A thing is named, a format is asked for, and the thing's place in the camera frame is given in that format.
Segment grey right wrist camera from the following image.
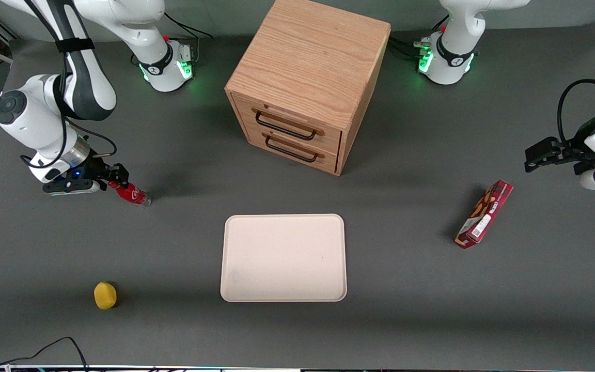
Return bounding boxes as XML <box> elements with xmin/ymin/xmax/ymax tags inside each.
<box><xmin>43</xmin><ymin>178</ymin><xmax>101</xmax><ymax>196</ymax></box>

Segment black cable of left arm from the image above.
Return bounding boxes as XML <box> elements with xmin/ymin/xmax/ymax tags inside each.
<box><xmin>557</xmin><ymin>79</ymin><xmax>595</xmax><ymax>146</ymax></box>

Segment black left arm base cables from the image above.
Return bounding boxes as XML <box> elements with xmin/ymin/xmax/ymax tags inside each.
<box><xmin>388</xmin><ymin>15</ymin><xmax>449</xmax><ymax>58</ymax></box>

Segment red snack box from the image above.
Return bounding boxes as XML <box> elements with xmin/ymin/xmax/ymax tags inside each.
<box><xmin>454</xmin><ymin>179</ymin><xmax>514</xmax><ymax>250</ymax></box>

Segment wooden drawer front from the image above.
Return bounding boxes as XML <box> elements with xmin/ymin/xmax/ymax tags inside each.
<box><xmin>233</xmin><ymin>95</ymin><xmax>343</xmax><ymax>154</ymax></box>
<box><xmin>243</xmin><ymin>127</ymin><xmax>339</xmax><ymax>174</ymax></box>

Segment wooden drawer cabinet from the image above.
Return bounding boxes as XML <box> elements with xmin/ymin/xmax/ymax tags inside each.
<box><xmin>224</xmin><ymin>0</ymin><xmax>392</xmax><ymax>177</ymax></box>

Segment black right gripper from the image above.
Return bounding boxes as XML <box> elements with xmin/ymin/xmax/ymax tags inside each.
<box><xmin>62</xmin><ymin>154</ymin><xmax>131</xmax><ymax>192</ymax></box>

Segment yellow lemon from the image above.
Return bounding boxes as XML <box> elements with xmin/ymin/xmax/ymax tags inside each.
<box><xmin>93</xmin><ymin>281</ymin><xmax>119</xmax><ymax>311</ymax></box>

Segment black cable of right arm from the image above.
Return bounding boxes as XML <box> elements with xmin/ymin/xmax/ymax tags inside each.
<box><xmin>20</xmin><ymin>0</ymin><xmax>118</xmax><ymax>169</ymax></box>

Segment black right arm base cable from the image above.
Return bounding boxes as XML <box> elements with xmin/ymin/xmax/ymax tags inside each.
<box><xmin>163</xmin><ymin>12</ymin><xmax>214</xmax><ymax>58</ymax></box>

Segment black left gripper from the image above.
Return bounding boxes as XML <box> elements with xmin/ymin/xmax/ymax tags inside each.
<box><xmin>525</xmin><ymin>118</ymin><xmax>595</xmax><ymax>176</ymax></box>

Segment long looping black cable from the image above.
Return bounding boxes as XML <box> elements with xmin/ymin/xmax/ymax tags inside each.
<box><xmin>0</xmin><ymin>336</ymin><xmax>89</xmax><ymax>372</ymax></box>

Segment black metal drawer handle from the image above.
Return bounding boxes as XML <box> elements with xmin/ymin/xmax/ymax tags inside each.
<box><xmin>255</xmin><ymin>111</ymin><xmax>318</xmax><ymax>141</ymax></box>
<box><xmin>265</xmin><ymin>134</ymin><xmax>320</xmax><ymax>163</ymax></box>

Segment cream rectangular tray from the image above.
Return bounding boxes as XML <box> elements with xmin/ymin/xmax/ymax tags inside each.
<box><xmin>220</xmin><ymin>213</ymin><xmax>348</xmax><ymax>303</ymax></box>

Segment red coke bottle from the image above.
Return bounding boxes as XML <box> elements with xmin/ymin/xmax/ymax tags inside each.
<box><xmin>109</xmin><ymin>181</ymin><xmax>152</xmax><ymax>208</ymax></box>

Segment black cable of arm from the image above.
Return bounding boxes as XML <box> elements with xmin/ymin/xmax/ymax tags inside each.
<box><xmin>557</xmin><ymin>79</ymin><xmax>595</xmax><ymax>146</ymax></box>
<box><xmin>20</xmin><ymin>0</ymin><xmax>118</xmax><ymax>169</ymax></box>

